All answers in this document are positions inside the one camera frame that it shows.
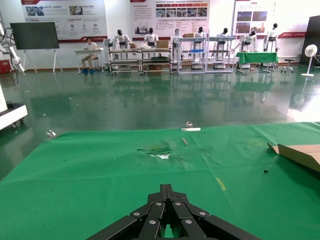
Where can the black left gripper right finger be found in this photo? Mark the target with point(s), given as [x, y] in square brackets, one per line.
[190, 220]

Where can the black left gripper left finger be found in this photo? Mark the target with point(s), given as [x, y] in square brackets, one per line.
[150, 220]

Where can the white jointed lamp arm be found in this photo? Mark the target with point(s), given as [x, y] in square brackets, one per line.
[12, 53]

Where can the brown cardboard box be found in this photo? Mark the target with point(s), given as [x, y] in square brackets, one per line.
[162, 44]

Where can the red box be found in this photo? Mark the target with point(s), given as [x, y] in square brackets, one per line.
[5, 67]

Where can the small wooden stick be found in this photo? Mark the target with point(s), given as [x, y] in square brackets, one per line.
[185, 141]

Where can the green table cloth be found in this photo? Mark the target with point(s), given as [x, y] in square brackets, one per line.
[75, 175]

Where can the large open cardboard carton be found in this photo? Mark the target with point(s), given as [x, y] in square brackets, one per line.
[300, 156]

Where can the grey shelving rack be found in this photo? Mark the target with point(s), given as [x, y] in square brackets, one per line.
[125, 61]
[156, 60]

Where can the white shelving rack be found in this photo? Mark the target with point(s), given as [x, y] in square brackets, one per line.
[221, 51]
[191, 51]

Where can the white wheeled cart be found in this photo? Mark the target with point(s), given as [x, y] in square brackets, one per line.
[12, 116]

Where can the table with green cloth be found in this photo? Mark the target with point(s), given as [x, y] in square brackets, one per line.
[257, 57]

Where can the seated person white shirt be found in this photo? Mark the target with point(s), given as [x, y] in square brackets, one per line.
[89, 53]

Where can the black wheeled stool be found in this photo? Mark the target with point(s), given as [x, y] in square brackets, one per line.
[287, 67]

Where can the white desk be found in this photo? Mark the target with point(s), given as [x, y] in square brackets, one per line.
[85, 50]

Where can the white standing fan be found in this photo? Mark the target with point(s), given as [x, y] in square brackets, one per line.
[310, 51]

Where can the black screen on white stand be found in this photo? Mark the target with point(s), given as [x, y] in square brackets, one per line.
[35, 35]

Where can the tall black panel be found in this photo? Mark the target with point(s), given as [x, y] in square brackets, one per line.
[312, 37]

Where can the wall poster with photo row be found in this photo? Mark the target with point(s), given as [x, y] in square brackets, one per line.
[175, 15]

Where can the wall poster with red stripe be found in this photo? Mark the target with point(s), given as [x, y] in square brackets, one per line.
[75, 20]

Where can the wall poster with building photos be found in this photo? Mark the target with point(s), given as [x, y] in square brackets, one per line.
[260, 15]

